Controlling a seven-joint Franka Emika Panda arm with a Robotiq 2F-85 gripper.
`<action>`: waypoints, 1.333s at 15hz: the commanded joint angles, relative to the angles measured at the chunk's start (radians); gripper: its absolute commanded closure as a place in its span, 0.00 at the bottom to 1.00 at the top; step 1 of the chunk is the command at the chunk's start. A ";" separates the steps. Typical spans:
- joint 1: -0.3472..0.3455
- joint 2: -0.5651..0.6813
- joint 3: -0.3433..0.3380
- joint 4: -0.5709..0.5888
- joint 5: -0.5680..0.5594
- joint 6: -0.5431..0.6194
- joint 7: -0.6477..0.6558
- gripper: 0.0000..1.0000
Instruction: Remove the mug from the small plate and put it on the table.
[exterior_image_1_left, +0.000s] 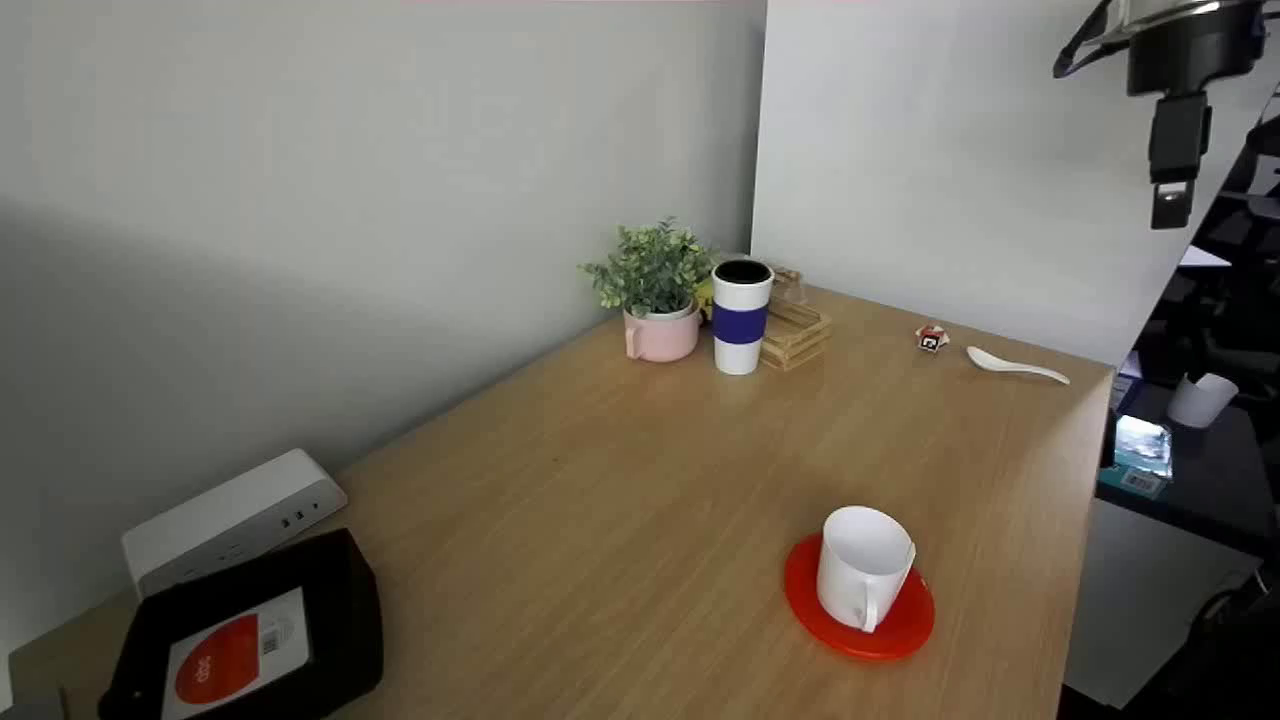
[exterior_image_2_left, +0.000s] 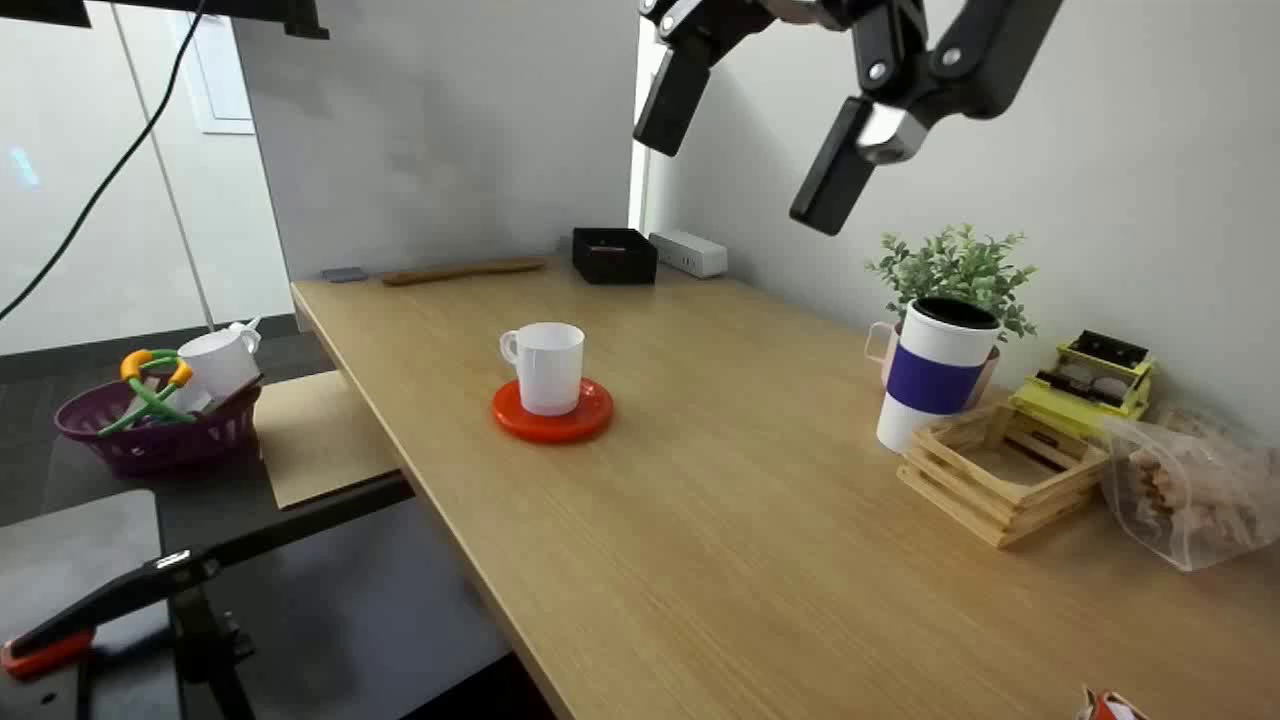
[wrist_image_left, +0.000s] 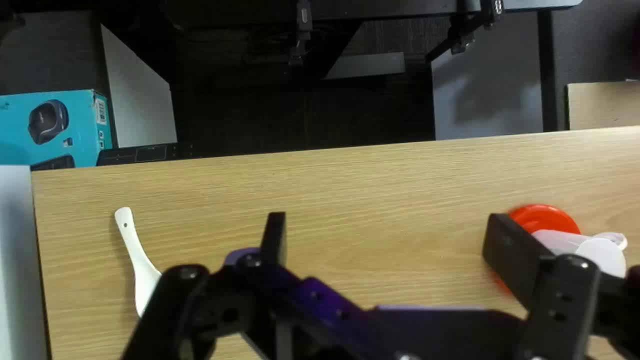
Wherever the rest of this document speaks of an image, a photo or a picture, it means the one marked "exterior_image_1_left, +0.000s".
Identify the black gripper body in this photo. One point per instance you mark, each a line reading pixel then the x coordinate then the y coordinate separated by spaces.
pixel 1174 152

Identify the white ceramic mug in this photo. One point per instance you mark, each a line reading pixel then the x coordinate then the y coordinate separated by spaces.
pixel 861 568

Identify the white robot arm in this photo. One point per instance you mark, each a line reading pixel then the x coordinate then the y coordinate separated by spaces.
pixel 1174 52

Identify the white ceramic spoon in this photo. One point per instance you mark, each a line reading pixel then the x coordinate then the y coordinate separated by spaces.
pixel 989 363

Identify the small red white toy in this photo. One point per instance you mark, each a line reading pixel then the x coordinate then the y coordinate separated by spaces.
pixel 935 336

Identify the small wooden crate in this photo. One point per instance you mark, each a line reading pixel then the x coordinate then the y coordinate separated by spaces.
pixel 792 336

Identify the white cup with blue sleeve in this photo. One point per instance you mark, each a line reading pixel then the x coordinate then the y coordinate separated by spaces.
pixel 740 292

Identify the green plant in pink pot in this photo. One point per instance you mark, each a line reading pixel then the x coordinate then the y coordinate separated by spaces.
pixel 653 280

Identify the white rectangular speaker box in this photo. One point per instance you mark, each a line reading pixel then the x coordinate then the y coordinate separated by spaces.
pixel 228 521

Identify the black case with red label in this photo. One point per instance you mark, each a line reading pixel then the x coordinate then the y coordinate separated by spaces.
pixel 280 638

